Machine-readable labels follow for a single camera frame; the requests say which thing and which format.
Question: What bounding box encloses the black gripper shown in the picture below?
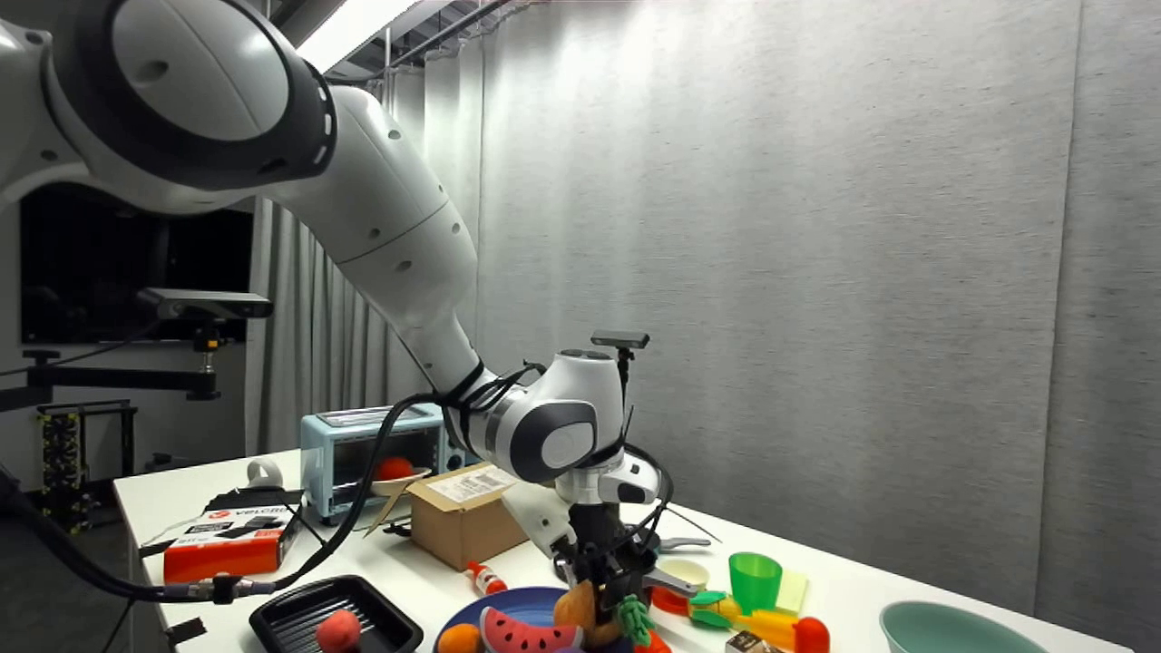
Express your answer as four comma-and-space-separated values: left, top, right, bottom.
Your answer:
566, 498, 661, 611

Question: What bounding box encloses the orange pineapple plush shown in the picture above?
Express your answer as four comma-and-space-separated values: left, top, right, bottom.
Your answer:
551, 577, 664, 651

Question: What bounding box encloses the red watermelon slice plush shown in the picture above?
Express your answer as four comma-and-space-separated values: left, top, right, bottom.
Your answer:
476, 604, 588, 653

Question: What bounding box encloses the orange ball plush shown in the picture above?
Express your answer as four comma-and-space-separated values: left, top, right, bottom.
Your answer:
435, 621, 485, 653

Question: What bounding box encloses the blue plastic plate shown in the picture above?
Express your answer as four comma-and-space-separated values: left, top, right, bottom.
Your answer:
430, 586, 644, 653

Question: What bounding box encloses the orange red carrot toy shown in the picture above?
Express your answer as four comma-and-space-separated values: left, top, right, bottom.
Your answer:
632, 581, 699, 653

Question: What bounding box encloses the dark teal frying pan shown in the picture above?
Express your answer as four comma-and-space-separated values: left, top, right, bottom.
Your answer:
651, 528, 727, 561

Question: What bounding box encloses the green toy vegetable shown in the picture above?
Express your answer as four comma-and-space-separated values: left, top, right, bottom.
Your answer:
687, 588, 735, 636

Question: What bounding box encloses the red white glue stick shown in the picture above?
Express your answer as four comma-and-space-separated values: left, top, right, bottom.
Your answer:
465, 558, 510, 604

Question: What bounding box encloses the green plastic cup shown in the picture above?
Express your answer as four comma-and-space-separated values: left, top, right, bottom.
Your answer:
727, 549, 788, 616

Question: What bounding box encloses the cardboard shipping box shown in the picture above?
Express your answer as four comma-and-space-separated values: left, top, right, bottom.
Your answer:
407, 463, 538, 575

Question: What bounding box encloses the yellow toy food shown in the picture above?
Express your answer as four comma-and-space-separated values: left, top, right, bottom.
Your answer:
721, 606, 803, 651

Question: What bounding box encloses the red toy bottle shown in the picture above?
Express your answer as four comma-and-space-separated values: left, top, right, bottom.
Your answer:
791, 612, 833, 653

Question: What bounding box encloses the red ball plush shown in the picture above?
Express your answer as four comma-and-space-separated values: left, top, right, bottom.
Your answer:
314, 606, 365, 653

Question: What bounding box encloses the light blue toaster oven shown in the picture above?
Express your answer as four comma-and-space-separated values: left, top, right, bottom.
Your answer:
296, 403, 449, 524

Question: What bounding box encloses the black grill tray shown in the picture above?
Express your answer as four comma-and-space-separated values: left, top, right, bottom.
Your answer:
248, 575, 429, 653

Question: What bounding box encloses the mint green bowl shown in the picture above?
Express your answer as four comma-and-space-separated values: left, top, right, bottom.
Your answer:
877, 598, 1047, 653

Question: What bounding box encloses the white round device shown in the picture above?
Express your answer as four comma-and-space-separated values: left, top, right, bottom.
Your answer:
238, 459, 285, 495

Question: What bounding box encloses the red orange box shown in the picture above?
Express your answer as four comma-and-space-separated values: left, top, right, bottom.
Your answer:
158, 505, 289, 588

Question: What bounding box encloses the gray curtain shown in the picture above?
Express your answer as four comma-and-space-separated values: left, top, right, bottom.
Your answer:
238, 0, 1161, 633

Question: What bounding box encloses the dark equipment rack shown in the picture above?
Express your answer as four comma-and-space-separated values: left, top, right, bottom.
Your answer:
33, 399, 137, 536

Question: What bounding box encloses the black monitor screen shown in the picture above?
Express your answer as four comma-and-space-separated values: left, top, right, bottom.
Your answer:
13, 178, 259, 353

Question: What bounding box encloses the ceiling light strip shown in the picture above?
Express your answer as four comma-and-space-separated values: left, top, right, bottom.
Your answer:
294, 0, 421, 76

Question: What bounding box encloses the black camera on stand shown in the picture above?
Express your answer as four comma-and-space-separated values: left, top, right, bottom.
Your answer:
588, 321, 652, 403

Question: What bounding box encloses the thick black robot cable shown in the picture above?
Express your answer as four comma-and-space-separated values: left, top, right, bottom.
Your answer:
0, 358, 510, 611

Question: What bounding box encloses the black camera on boom arm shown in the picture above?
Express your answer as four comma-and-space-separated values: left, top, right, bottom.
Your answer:
0, 282, 274, 411

